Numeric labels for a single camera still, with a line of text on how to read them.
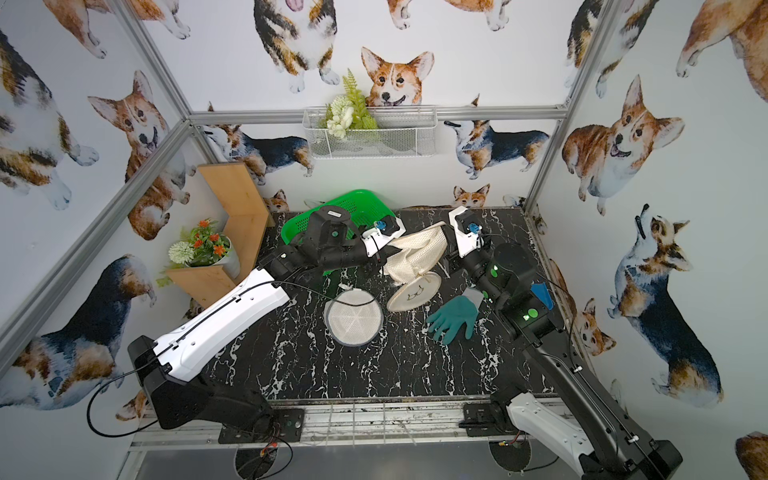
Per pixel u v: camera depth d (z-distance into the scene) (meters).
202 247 0.83
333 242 0.53
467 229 0.51
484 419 0.74
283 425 0.73
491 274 0.48
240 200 1.04
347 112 0.78
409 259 0.66
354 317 0.84
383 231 0.55
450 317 0.91
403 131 0.93
